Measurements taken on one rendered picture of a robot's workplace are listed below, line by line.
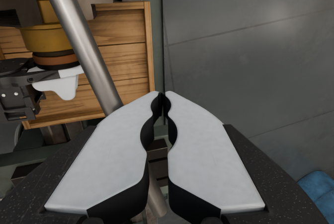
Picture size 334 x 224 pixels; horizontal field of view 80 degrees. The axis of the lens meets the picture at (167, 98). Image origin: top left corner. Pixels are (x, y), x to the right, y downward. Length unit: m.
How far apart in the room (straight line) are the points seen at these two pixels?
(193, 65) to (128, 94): 1.09
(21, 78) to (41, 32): 0.07
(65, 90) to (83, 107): 0.27
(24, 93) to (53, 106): 0.27
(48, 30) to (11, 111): 0.14
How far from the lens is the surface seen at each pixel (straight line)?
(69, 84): 0.36
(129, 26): 0.55
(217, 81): 1.81
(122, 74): 0.58
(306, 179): 3.72
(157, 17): 0.91
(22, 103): 0.38
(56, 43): 0.32
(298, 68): 2.32
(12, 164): 0.73
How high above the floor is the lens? 1.42
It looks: 57 degrees down
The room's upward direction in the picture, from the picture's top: 151 degrees clockwise
